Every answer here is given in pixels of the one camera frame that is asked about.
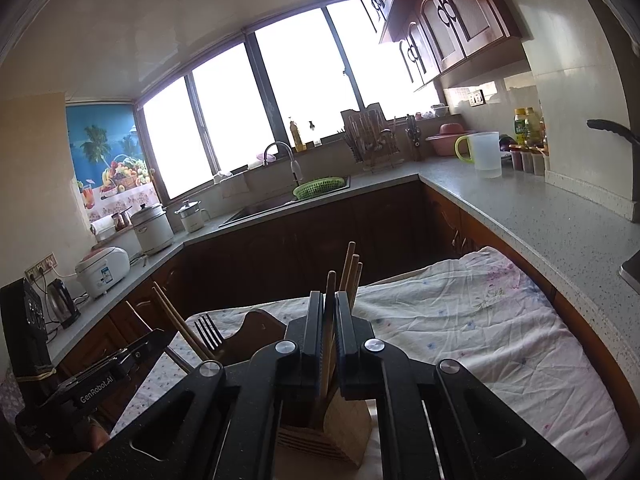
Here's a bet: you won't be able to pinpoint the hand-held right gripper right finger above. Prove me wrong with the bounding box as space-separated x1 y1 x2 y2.
334 291 588 480

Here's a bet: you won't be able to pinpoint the metal fork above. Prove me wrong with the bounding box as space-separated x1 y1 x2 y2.
194 314 226 361

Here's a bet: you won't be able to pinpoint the wooden dish rack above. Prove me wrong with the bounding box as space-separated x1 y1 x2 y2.
340 102 406 166

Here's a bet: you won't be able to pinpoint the black handle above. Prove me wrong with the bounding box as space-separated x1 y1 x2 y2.
586 119 640 146

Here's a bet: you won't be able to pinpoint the wooden utensil holder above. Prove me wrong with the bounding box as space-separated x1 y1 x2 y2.
220 310 373 468

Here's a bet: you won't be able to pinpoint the white wall socket strip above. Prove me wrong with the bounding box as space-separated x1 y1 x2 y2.
25 256 58 281

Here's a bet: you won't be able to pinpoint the large kitchen window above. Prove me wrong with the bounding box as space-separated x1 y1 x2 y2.
136 0 441 201

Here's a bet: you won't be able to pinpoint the green plastic basket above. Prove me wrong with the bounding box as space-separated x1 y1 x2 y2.
293 176 347 201

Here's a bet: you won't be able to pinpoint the yellow bottle with green label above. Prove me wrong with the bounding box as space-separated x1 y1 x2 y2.
513 107 531 147

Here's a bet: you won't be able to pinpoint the tropical fruit wall poster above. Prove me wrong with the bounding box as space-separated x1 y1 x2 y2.
66 105 158 223

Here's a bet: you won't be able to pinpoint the tall white rice cooker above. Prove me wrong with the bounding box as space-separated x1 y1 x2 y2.
131 202 176 256

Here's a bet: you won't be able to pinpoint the white floral cloth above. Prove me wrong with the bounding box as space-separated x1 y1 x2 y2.
107 246 628 480

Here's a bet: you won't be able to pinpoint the steel kitchen sink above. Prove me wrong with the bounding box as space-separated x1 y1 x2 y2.
219 175 352 228

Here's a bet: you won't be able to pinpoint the steel kitchen faucet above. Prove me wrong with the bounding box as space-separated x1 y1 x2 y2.
262 141 304 187

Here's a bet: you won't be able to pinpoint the low white rice cooker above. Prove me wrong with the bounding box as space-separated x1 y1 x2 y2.
75 246 132 300

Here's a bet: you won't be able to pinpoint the steel electric kettle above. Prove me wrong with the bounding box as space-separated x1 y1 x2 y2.
46 278 82 330

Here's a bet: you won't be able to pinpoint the knife block with knives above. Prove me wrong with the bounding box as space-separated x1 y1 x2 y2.
404 114 426 162

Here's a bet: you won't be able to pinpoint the pink plastic basin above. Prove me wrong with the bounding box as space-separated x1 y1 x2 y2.
425 121 476 157

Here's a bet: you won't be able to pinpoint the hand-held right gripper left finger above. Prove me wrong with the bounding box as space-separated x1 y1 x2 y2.
65 290 331 480

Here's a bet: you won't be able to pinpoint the white plastic pitcher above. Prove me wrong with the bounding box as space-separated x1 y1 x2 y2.
454 131 502 180

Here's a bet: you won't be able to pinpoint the brown wooden base cabinets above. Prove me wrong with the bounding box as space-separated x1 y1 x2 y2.
55 180 640 421

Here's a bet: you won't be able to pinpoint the paper towel roll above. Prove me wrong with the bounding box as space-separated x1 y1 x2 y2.
90 215 118 243

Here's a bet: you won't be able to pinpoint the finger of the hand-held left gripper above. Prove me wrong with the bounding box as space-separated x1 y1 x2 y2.
112 329 173 376

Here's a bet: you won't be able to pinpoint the yellow oil bottle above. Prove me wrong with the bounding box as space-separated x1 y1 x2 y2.
525 106 545 147

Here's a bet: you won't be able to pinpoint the small white electric pot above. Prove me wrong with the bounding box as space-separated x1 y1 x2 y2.
174 199 211 233

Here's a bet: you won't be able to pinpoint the person's left hand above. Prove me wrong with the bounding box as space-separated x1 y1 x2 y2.
87 422 111 453

